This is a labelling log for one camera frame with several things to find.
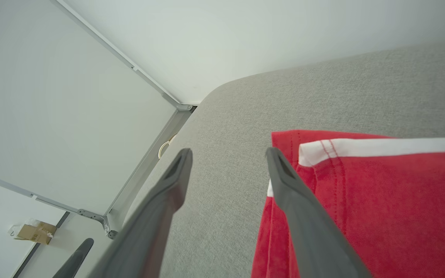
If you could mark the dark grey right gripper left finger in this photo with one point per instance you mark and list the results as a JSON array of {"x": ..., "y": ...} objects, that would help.
[{"x": 149, "y": 227}]

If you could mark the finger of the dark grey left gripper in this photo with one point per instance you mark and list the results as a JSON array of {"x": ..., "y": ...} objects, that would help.
[{"x": 75, "y": 260}]

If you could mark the brown cardboard box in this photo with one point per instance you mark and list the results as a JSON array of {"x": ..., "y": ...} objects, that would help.
[{"x": 37, "y": 233}]

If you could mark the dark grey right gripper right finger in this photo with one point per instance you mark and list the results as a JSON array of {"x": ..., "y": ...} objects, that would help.
[{"x": 311, "y": 231}]

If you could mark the red shorts white stripe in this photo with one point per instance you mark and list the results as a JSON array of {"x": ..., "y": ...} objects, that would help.
[{"x": 392, "y": 216}]

